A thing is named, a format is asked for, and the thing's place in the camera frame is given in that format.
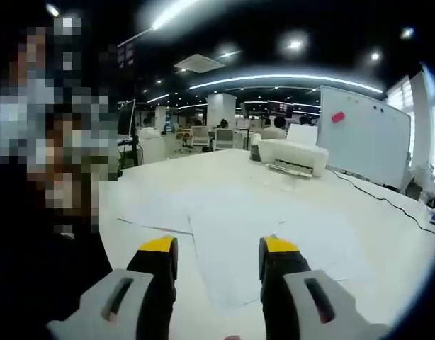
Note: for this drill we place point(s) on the dark hanging display screen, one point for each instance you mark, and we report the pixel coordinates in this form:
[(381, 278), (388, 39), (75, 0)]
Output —
[(280, 109)]

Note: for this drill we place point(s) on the blue tissue box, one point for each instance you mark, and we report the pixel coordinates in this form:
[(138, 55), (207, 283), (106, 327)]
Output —
[(433, 216)]

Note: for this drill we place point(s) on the person's right hand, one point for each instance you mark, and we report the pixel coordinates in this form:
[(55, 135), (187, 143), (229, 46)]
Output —
[(233, 337)]

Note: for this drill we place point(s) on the person's black shirt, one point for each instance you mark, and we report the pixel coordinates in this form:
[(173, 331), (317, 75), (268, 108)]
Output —
[(33, 283)]

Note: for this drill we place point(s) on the ceiling air vent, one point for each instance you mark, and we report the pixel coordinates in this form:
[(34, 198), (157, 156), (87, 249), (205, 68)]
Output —
[(200, 63)]

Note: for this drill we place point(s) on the red whiteboard eraser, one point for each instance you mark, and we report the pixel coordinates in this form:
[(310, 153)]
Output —
[(338, 117)]

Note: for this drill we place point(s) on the whiteboard on stand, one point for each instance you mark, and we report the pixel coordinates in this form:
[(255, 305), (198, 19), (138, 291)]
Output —
[(366, 141)]

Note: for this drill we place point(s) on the stack of white printing papers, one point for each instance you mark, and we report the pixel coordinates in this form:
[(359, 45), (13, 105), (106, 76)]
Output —
[(231, 248)]

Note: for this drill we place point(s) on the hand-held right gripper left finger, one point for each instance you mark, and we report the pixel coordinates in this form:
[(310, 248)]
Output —
[(97, 311)]

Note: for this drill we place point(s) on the white printer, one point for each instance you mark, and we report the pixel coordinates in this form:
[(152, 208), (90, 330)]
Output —
[(295, 154)]

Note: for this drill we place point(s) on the grey mesh office chair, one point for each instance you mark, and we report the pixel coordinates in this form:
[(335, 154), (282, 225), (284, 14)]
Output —
[(200, 136), (225, 138)]

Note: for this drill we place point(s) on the white square pillar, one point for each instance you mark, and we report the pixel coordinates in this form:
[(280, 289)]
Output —
[(221, 110)]

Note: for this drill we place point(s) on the dark purple hanging sign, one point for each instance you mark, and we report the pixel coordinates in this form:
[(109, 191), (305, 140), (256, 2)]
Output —
[(126, 55)]

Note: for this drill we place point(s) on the window with white blinds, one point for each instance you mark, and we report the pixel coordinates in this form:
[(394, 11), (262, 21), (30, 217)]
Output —
[(403, 106)]

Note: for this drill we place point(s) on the dark bottle beside printer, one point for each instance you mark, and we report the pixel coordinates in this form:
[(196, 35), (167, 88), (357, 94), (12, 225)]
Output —
[(255, 150)]

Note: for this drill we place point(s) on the white table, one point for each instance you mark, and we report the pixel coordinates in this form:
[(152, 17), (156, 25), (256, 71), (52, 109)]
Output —
[(203, 177)]

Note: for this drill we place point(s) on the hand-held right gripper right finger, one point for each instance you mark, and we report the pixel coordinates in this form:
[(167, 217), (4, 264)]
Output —
[(338, 311)]

